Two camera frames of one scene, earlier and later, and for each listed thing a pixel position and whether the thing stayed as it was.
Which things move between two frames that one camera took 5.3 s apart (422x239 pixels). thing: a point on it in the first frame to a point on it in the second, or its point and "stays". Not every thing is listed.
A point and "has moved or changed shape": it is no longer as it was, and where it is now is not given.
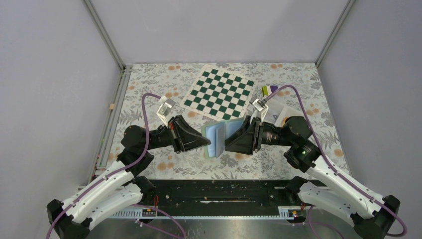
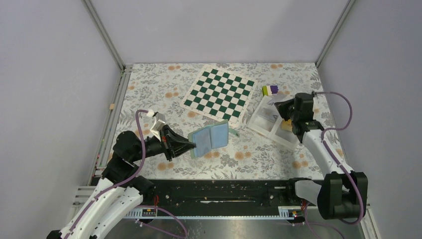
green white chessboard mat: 220,94 stays
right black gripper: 247,139 to 281,106
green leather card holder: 216,133 has moved or changed shape
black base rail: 216,199 stays
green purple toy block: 267,90 stays
